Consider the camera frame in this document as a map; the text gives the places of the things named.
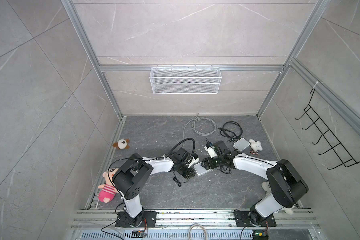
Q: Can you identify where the thick black ethernet cable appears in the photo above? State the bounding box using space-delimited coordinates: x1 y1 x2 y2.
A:
217 120 244 142

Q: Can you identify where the grey ethernet cable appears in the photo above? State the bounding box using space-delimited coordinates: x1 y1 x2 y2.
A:
182 115 218 142

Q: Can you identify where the black power adapter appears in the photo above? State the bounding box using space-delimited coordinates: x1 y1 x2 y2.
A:
173 172 188 187

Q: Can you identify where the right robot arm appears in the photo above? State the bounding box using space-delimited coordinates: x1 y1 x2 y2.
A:
202 141 309 226

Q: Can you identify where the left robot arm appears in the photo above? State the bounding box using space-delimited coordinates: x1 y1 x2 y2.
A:
98 138 199 227

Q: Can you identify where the small white plush toy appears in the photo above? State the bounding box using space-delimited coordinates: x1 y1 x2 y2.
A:
249 139 263 155

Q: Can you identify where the large white plush sheep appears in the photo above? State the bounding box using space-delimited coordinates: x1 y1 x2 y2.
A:
261 182 294 216

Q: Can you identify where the brown white plush toy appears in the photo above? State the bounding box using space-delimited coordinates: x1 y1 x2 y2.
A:
112 139 130 150

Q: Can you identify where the pink cartoon boy doll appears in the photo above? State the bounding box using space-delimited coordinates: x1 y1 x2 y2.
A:
98 168 118 203

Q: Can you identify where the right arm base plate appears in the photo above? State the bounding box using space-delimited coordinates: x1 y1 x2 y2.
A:
233 210 277 227

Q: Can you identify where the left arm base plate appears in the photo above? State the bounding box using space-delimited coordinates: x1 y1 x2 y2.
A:
115 211 157 228

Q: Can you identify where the white wire mesh basket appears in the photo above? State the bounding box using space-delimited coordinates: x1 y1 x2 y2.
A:
150 67 222 95

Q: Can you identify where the black wire hook rack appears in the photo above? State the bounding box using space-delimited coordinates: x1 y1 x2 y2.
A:
295 89 360 170

